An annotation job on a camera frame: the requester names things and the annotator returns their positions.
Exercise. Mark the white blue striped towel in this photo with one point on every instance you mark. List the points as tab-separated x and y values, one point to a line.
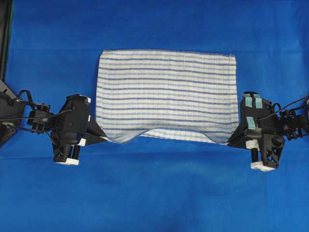
181	95

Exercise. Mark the black frame post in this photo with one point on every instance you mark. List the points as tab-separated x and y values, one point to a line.
5	28

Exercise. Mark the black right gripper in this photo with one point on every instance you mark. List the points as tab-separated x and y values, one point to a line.
256	134

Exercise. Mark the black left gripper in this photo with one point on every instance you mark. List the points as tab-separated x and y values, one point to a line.
70	127

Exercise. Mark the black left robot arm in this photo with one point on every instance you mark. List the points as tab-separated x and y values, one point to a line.
20	112

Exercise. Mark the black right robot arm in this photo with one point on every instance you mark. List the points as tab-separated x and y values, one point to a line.
287	123

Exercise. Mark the blue table cloth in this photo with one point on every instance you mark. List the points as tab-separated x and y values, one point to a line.
149	184

